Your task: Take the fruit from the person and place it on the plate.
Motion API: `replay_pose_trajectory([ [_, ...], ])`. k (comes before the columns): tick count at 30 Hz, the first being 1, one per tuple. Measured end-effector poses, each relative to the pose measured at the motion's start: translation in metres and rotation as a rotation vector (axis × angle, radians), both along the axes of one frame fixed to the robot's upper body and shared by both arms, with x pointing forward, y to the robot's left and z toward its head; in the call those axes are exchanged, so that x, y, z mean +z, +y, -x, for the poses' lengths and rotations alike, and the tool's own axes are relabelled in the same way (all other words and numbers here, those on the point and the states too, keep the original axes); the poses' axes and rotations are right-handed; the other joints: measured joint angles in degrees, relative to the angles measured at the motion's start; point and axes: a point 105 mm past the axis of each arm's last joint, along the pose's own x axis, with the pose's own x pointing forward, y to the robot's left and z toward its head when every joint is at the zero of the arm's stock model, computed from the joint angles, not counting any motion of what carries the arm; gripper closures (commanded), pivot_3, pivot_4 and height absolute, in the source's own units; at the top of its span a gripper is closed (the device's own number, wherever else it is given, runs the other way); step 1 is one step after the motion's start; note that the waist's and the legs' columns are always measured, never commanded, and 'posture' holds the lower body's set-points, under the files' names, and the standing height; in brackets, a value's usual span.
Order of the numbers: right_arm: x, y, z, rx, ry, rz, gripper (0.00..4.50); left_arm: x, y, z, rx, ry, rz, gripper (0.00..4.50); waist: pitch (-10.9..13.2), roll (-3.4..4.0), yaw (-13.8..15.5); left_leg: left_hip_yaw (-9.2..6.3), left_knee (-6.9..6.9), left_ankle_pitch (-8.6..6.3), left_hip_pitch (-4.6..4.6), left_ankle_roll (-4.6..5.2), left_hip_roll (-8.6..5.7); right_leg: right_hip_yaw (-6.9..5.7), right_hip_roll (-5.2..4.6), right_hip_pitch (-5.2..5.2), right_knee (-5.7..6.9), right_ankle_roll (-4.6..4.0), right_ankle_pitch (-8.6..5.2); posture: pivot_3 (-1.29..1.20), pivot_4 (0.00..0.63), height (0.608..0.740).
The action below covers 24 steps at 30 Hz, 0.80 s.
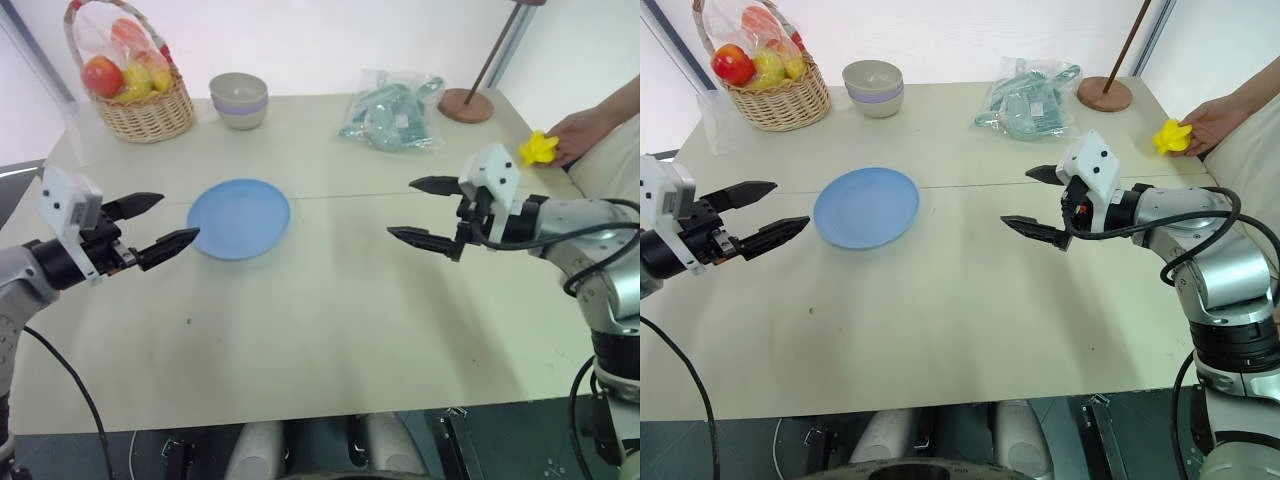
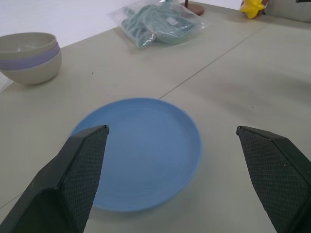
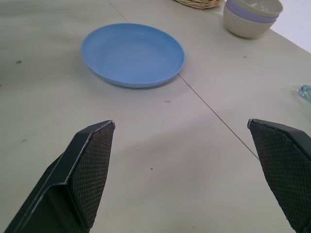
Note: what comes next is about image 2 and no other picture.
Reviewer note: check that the blue round plate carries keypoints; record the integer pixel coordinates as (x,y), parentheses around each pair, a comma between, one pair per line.
(148,155)

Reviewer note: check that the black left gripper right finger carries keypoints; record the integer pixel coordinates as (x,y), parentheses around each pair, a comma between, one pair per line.
(274,174)

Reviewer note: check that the brown round stand base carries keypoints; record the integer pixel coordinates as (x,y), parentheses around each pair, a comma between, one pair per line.
(195,8)

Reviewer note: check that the plastic bag of green coasters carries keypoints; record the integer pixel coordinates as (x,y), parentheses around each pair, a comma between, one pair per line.
(158,24)

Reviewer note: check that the lavender bowl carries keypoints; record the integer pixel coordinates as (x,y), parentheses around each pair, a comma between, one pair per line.
(29,60)

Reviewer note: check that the person's hand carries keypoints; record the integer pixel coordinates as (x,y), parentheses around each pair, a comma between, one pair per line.
(264,4)

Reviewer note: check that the large beige bowl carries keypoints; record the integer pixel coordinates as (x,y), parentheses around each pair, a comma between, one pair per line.
(31,72)

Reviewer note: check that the yellow toy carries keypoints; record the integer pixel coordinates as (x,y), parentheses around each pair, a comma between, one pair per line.
(252,8)

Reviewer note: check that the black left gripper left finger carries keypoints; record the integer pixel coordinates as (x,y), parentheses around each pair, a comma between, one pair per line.
(68,179)

